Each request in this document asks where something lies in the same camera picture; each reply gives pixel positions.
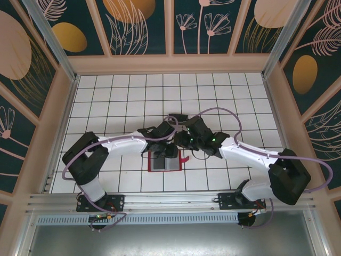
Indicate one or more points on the red card holder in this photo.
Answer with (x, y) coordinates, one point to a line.
(171, 165)

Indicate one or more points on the black credit card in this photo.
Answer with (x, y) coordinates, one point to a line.
(178, 116)

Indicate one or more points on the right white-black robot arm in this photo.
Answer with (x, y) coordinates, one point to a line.
(245, 154)

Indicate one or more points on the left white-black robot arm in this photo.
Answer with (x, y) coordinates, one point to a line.
(122, 144)

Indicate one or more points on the grey metal panel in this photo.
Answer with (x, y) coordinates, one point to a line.
(173, 240)

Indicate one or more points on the aluminium mounting rail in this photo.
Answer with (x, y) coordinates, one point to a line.
(173, 200)

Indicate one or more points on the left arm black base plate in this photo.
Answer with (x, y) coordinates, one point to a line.
(117, 202)

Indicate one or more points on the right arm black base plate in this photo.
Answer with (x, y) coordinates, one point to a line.
(226, 202)

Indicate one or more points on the aluminium frame post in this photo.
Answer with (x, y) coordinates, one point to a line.
(283, 40)
(53, 40)

